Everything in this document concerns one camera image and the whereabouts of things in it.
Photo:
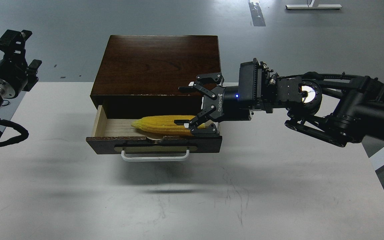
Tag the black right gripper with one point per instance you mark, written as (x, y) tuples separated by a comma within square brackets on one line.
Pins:
[(225, 102)]

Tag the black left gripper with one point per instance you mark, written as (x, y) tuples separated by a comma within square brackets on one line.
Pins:
[(15, 75)]

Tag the yellow corn cob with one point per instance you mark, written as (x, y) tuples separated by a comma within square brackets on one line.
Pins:
[(163, 124)]

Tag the wooden drawer with white handle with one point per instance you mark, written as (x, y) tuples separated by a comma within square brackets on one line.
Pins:
[(113, 134)]

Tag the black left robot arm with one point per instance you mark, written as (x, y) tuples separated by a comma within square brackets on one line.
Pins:
[(10, 132)]

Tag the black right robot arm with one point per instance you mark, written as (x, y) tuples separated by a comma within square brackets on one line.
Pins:
[(337, 109)]

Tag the dark wooden drawer cabinet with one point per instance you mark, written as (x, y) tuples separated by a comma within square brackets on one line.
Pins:
[(140, 75)]

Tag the grey floor tape strip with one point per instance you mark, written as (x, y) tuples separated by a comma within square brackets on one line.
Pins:
[(256, 13)]

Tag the white table leg base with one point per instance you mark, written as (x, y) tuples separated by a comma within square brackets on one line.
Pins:
[(314, 4)]

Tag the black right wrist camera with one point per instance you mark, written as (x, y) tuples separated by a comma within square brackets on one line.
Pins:
[(257, 86)]

